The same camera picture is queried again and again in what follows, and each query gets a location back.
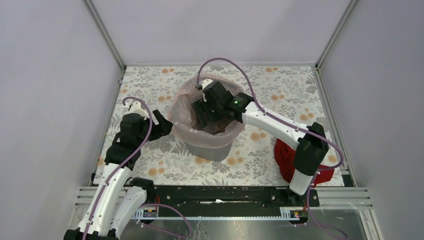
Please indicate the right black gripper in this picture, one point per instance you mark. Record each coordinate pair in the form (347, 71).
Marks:
(200, 107)

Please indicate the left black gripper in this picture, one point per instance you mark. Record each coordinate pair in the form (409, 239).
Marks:
(162, 128)

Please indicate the pink plastic trash bag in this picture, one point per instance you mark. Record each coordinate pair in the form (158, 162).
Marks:
(187, 128)

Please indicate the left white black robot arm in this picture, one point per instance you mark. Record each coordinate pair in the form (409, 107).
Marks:
(107, 216)

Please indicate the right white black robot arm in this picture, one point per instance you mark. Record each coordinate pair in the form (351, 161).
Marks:
(308, 141)

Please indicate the grey plastic trash bin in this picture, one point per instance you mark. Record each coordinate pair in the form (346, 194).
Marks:
(211, 154)

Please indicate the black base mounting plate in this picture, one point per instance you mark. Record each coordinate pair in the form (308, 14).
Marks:
(233, 198)

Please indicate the red cloth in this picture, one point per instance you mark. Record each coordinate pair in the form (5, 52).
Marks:
(284, 157)

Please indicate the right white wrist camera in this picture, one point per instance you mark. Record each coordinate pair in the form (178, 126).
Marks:
(203, 86)

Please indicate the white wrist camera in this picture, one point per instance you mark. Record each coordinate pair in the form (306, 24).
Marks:
(136, 108)
(203, 86)

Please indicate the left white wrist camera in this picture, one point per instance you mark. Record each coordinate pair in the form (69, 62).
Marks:
(136, 108)

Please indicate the grey slotted cable duct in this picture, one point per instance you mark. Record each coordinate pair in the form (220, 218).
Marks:
(257, 214)

